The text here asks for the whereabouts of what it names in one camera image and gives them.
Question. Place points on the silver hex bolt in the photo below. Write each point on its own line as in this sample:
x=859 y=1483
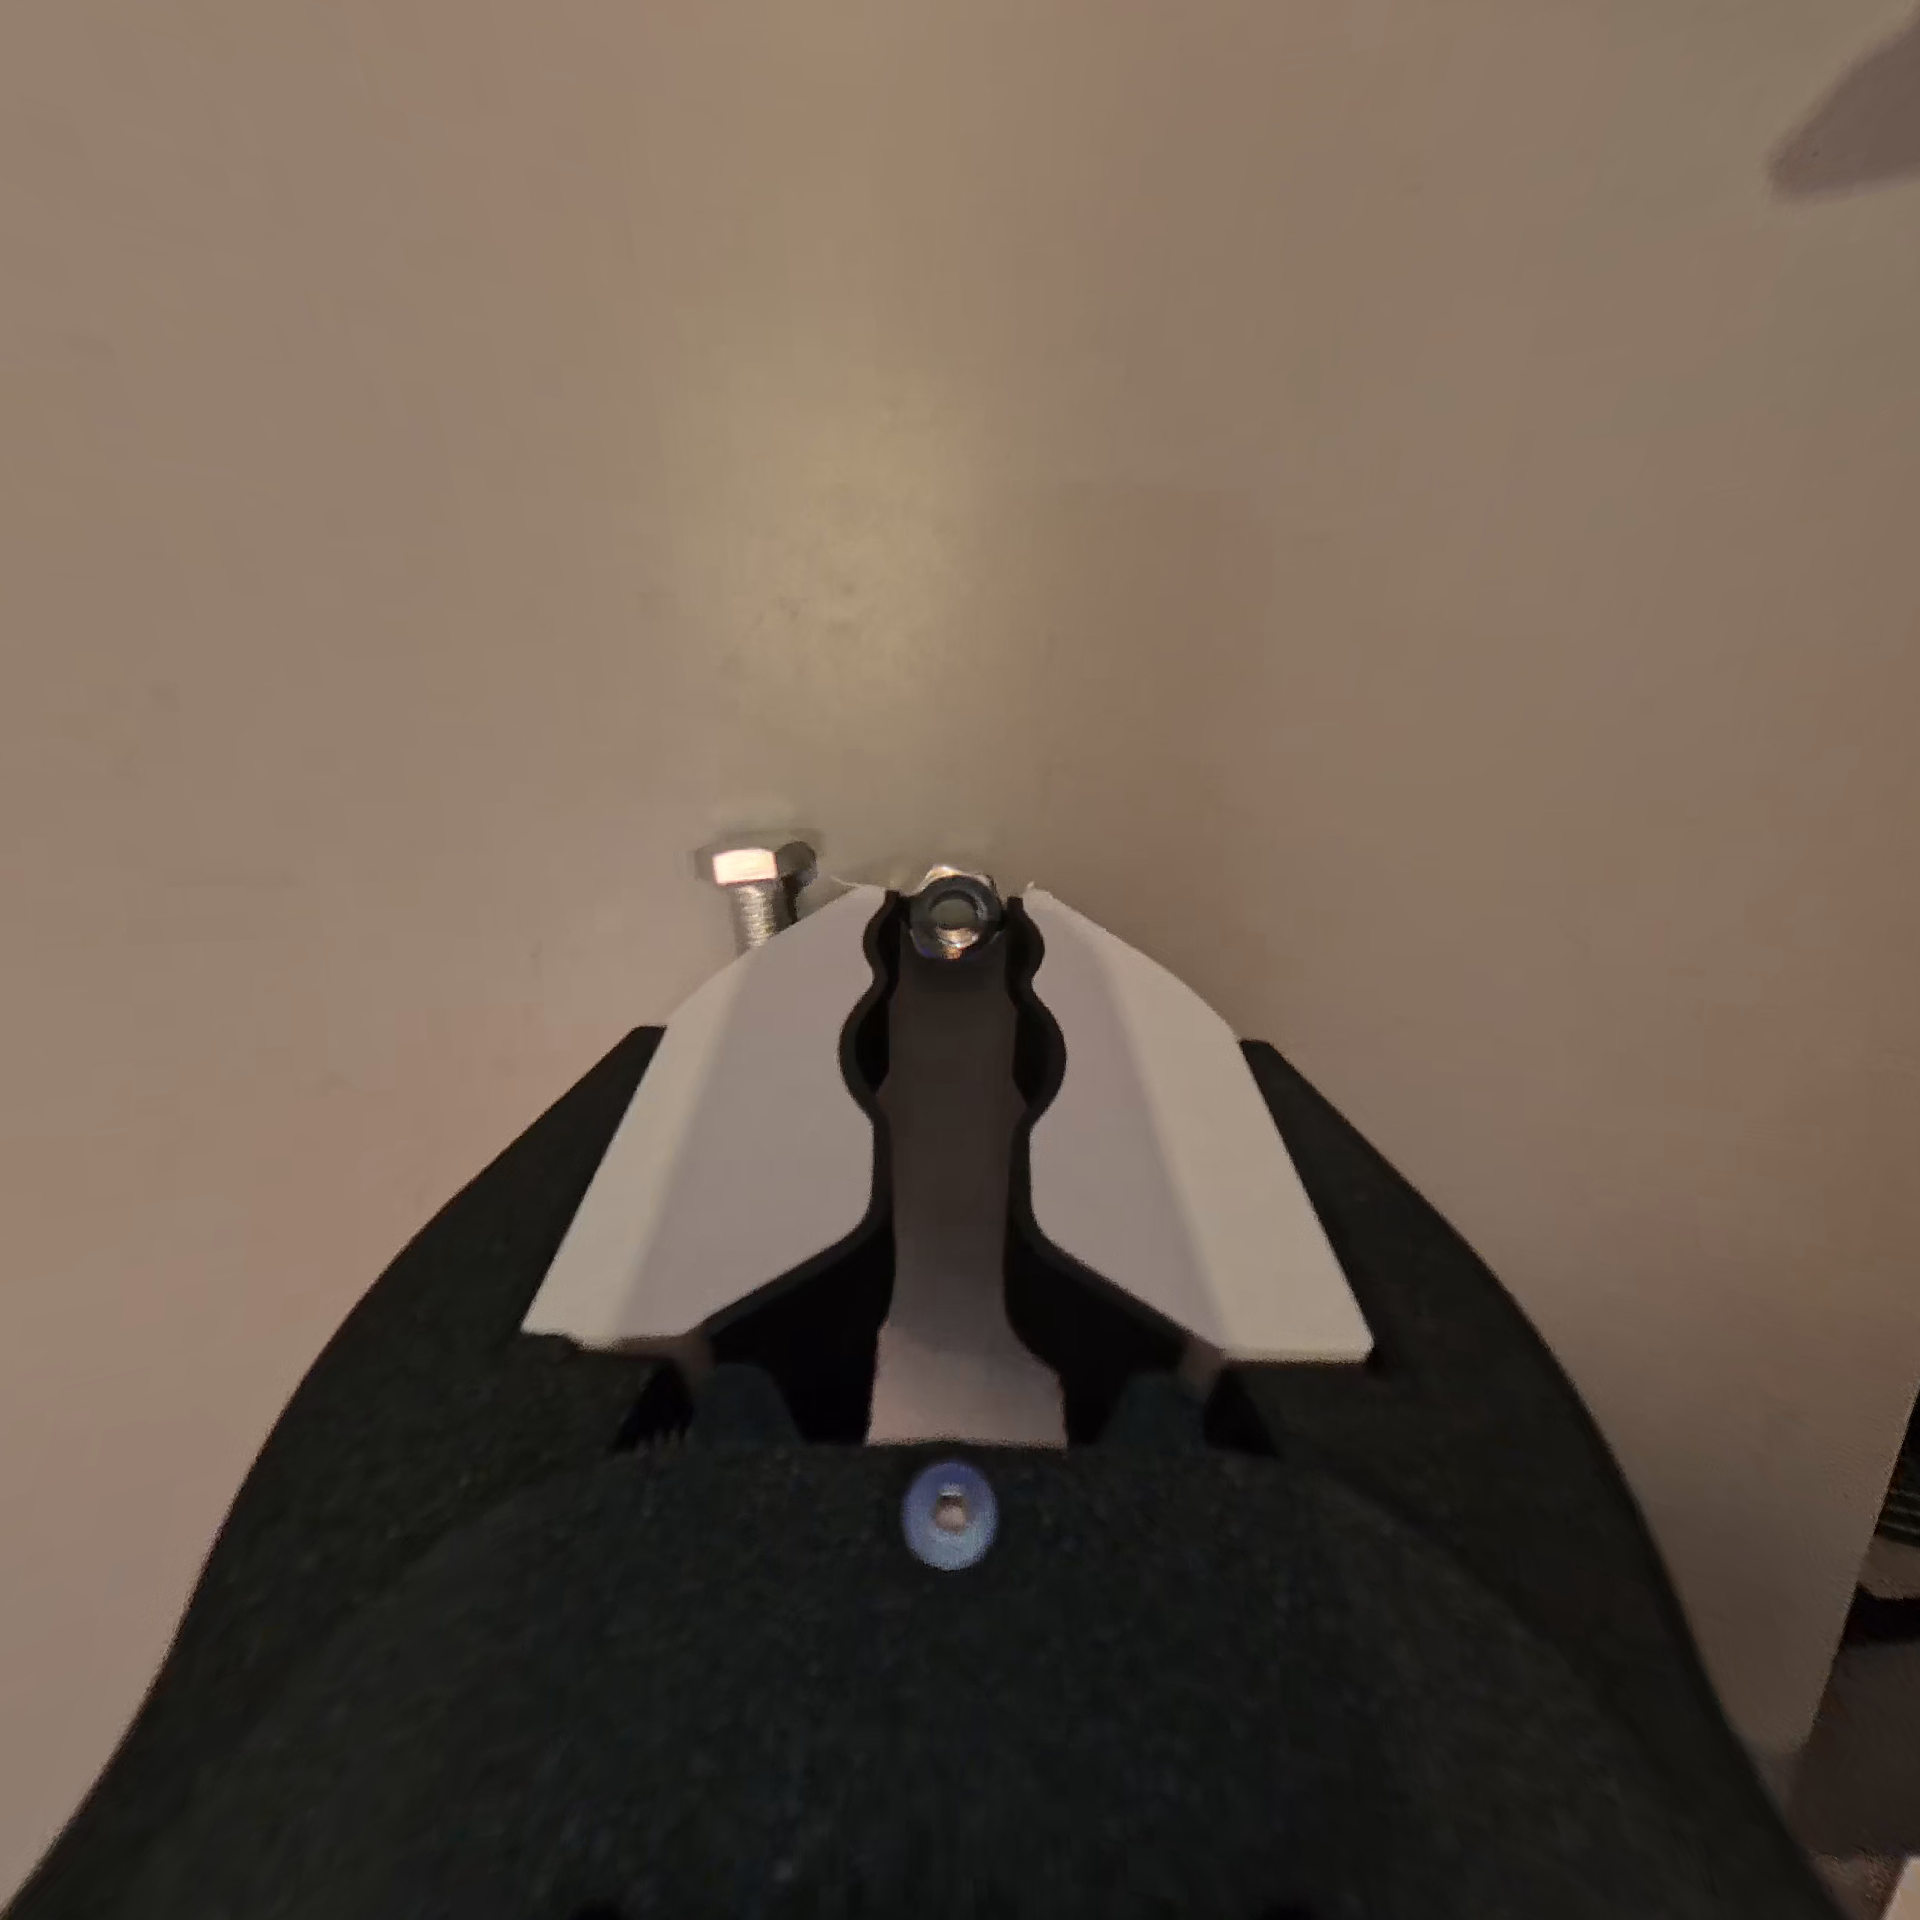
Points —
x=755 y=886

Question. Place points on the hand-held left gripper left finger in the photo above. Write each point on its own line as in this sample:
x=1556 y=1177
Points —
x=720 y=1140

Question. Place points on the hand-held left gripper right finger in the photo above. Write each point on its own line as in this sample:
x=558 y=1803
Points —
x=1184 y=1170

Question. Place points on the silver hex nut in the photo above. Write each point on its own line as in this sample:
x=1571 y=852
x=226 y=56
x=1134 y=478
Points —
x=956 y=918

